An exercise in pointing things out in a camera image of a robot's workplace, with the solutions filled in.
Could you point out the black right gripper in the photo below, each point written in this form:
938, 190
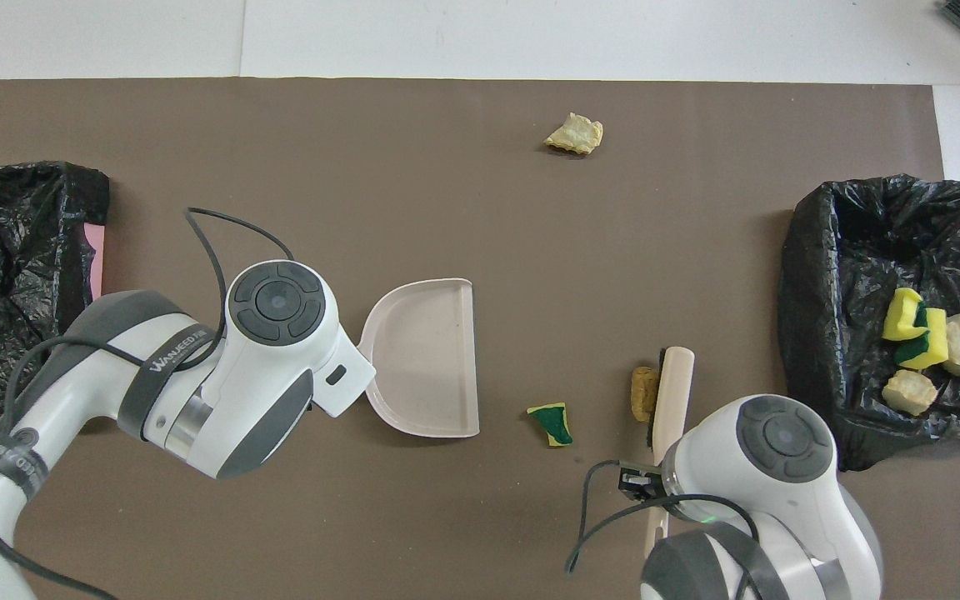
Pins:
642, 483

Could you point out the brown fried nugget piece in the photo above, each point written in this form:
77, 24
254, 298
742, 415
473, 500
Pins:
643, 396

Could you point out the beige hand brush black bristles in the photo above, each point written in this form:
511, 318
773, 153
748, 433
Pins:
673, 392

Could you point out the small green yellow sponge piece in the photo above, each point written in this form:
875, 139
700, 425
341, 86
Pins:
553, 423

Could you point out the beige plastic dustpan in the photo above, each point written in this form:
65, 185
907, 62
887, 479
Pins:
430, 358

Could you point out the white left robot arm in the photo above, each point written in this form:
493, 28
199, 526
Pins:
263, 392

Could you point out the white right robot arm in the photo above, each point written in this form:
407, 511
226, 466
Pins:
780, 500

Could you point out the black bag lined bin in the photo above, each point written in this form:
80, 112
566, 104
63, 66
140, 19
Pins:
863, 250

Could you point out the pink bin with black bag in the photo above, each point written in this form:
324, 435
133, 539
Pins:
5, 275

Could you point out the brown paper mat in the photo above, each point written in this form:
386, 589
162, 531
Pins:
530, 250

